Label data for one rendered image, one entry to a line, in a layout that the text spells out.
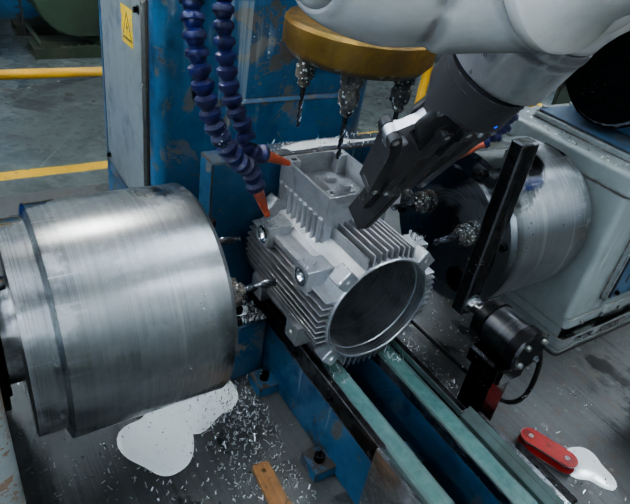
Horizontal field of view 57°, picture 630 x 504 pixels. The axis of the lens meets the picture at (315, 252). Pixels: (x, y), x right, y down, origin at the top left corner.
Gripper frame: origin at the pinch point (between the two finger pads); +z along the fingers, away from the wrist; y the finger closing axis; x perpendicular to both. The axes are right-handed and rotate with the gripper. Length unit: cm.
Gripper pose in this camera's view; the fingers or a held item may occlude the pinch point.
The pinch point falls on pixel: (373, 201)
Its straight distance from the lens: 61.6
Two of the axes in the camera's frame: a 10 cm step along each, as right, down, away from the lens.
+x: 3.6, 8.8, -3.1
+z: -3.8, 4.4, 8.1
